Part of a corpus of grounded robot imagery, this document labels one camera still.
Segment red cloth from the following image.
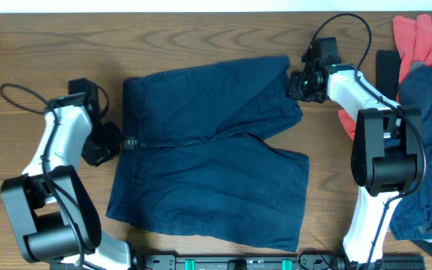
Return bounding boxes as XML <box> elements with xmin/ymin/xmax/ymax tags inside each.
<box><xmin>337</xmin><ymin>13</ymin><xmax>432</xmax><ymax>142</ymax></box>

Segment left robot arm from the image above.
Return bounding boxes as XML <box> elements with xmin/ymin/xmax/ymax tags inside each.
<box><xmin>0</xmin><ymin>78</ymin><xmax>135</xmax><ymax>270</ymax></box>

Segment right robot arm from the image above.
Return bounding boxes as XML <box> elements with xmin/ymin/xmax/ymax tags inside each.
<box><xmin>287</xmin><ymin>37</ymin><xmax>427</xmax><ymax>269</ymax></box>

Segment black cloth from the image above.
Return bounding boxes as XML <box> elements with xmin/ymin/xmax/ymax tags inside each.
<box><xmin>376</xmin><ymin>50</ymin><xmax>401</xmax><ymax>101</ymax></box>

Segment navy blue shorts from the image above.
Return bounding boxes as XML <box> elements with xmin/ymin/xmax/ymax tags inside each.
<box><xmin>106</xmin><ymin>56</ymin><xmax>310</xmax><ymax>252</ymax></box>

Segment grey garment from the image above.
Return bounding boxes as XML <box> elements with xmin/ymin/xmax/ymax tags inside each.
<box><xmin>409</xmin><ymin>61</ymin><xmax>426</xmax><ymax>74</ymax></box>

